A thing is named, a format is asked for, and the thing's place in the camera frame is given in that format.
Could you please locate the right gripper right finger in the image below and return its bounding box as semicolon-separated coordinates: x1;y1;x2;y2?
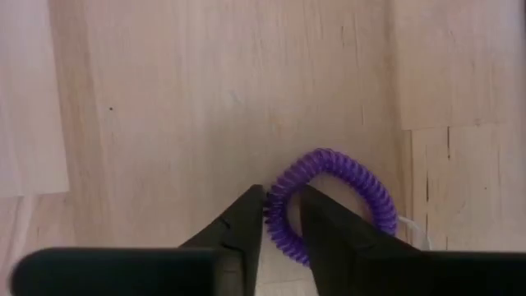
299;184;421;296

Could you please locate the purple coil hair tie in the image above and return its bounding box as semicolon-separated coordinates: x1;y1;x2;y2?
262;147;399;267

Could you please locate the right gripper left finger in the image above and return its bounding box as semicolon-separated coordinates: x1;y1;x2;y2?
178;183;266;296

